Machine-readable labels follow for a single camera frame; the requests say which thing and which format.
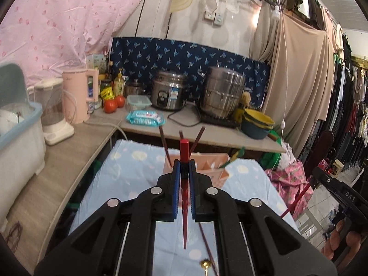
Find dark maroon chopstick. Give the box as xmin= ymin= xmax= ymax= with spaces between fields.
xmin=198 ymin=223 xmax=218 ymax=276
xmin=190 ymin=126 xmax=205 ymax=154
xmin=159 ymin=125 xmax=173 ymax=168

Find green chopstick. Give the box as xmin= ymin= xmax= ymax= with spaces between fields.
xmin=219 ymin=147 xmax=245 ymax=169

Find gold flower spoon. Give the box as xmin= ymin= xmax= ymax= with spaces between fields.
xmin=200 ymin=259 xmax=212 ymax=276

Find person's right hand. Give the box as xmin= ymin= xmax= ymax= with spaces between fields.
xmin=321 ymin=220 xmax=367 ymax=273

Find pink perforated utensil holder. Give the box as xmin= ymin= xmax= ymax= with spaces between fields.
xmin=157 ymin=152 xmax=229 ymax=188

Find black induction cooker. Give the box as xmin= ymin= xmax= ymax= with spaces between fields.
xmin=195 ymin=103 xmax=240 ymax=129

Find pink floral fabric bundle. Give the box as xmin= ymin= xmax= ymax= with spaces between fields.
xmin=265 ymin=160 xmax=313 ymax=220

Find wet wipes pack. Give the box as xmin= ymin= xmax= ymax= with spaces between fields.
xmin=127 ymin=110 xmax=166 ymax=127

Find stacked blue yellow bowls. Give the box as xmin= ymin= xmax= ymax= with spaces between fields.
xmin=241 ymin=108 xmax=274 ymax=140

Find clear food container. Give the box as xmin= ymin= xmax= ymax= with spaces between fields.
xmin=126 ymin=95 xmax=152 ymax=112

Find steel rice cooker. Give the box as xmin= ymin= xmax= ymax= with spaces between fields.
xmin=151 ymin=70 xmax=187 ymax=111

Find large steel steamer pot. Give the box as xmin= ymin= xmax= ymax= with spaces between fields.
xmin=200 ymin=67 xmax=246 ymax=119

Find red tomato right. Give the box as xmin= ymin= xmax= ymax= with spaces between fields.
xmin=114 ymin=95 xmax=125 ymax=108

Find red tomato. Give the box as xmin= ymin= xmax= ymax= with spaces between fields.
xmin=103 ymin=99 xmax=117 ymax=113
xmin=114 ymin=95 xmax=125 ymax=108

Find red tomato left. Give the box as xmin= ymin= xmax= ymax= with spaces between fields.
xmin=103 ymin=99 xmax=117 ymax=113

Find small steel pot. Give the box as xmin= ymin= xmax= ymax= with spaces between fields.
xmin=124 ymin=79 xmax=145 ymax=98

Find wooden counter shelf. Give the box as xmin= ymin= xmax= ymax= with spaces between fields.
xmin=7 ymin=109 xmax=279 ymax=272

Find yellow oil bottle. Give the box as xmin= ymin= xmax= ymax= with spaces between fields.
xmin=113 ymin=68 xmax=124 ymax=97

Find pink electric kettle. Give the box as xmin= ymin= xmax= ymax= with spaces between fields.
xmin=62 ymin=69 xmax=98 ymax=125

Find navy patterned backsplash cloth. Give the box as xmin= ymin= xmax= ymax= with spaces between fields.
xmin=110 ymin=37 xmax=270 ymax=109

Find white blender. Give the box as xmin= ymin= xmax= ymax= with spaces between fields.
xmin=27 ymin=77 xmax=74 ymax=146

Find white dish drainer box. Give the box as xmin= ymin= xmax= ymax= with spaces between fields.
xmin=1 ymin=63 xmax=46 ymax=232

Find beige hanging cloth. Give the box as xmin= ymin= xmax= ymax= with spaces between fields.
xmin=249 ymin=3 xmax=334 ymax=156

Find eyeglasses on counter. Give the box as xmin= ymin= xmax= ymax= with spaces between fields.
xmin=5 ymin=221 xmax=23 ymax=253

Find pink floral curtain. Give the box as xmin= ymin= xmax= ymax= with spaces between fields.
xmin=1 ymin=0 xmax=141 ymax=86

